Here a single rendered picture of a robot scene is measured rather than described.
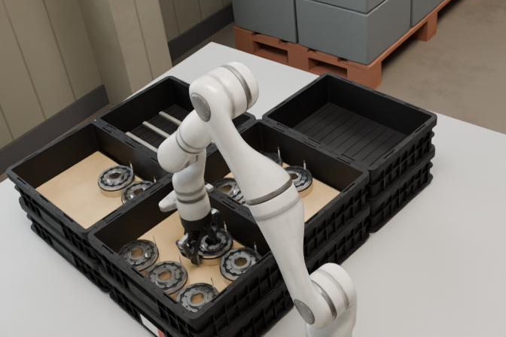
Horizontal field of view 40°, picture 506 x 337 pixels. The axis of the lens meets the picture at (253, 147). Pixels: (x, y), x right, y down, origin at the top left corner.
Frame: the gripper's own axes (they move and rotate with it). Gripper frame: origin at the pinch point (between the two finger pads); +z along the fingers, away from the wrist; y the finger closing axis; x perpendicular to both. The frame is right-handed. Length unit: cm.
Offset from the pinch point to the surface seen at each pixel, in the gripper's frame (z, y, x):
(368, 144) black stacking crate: 2, 59, -12
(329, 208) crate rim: -7.6, 21.7, -22.5
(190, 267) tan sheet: 2.2, -4.2, 1.1
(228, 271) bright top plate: -0.7, -2.2, -9.6
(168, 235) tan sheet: 2.2, 1.1, 13.5
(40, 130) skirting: 76, 69, 186
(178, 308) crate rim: -7.8, -20.2, -11.9
